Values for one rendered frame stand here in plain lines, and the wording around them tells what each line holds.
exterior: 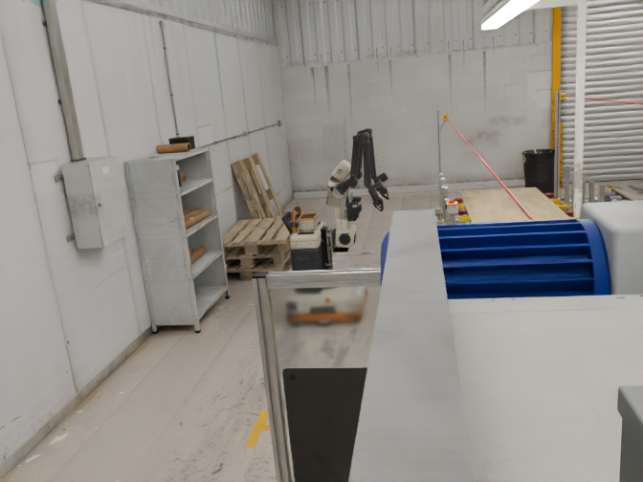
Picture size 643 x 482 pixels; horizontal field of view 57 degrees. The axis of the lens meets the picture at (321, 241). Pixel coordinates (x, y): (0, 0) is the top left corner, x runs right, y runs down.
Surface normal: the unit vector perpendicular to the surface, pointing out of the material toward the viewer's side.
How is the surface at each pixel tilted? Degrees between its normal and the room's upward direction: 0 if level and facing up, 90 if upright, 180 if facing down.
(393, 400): 0
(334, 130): 90
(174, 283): 90
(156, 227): 90
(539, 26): 90
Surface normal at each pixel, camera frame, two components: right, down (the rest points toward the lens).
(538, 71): -0.15, 0.26
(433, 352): -0.08, -0.97
